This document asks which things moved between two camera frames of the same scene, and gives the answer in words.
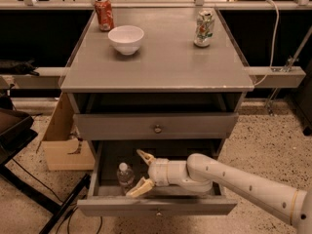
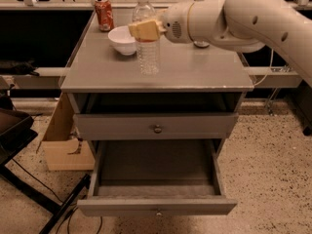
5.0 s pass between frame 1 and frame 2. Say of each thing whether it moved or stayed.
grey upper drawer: stayed
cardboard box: stayed
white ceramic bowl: stayed
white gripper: moved
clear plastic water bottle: moved
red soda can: stayed
